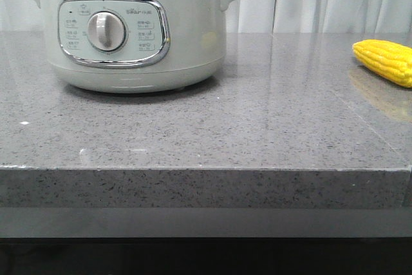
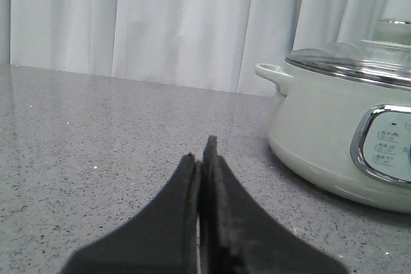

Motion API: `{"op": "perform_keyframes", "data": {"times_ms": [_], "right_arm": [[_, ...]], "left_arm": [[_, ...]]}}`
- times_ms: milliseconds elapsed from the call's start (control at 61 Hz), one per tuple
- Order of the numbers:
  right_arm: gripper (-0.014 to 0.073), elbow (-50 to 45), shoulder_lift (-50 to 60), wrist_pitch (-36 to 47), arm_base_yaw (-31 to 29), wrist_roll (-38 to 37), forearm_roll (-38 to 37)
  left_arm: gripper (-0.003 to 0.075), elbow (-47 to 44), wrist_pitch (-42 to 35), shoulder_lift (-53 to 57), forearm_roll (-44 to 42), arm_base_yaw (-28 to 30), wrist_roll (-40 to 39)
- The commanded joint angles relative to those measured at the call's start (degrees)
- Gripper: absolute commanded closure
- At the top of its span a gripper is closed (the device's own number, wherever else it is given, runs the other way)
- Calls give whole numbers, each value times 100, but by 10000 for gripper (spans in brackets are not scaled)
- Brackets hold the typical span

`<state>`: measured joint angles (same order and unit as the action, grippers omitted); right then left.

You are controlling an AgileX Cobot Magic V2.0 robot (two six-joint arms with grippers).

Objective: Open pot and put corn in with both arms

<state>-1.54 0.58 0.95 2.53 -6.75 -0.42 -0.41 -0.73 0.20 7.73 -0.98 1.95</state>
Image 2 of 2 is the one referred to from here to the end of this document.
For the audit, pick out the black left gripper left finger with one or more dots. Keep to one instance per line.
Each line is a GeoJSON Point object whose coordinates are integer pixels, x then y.
{"type": "Point", "coordinates": [161, 238]}

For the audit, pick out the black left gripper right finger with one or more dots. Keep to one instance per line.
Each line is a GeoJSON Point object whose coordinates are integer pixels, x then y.
{"type": "Point", "coordinates": [238, 236]}

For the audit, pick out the glass pot lid with knob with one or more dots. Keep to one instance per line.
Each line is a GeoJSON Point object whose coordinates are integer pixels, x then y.
{"type": "Point", "coordinates": [384, 59]}

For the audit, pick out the pale green electric cooking pot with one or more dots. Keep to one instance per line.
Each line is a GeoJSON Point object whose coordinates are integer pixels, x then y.
{"type": "Point", "coordinates": [348, 137]}

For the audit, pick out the white pleated curtain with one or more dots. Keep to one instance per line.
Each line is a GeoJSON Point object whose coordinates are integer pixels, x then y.
{"type": "Point", "coordinates": [208, 44]}

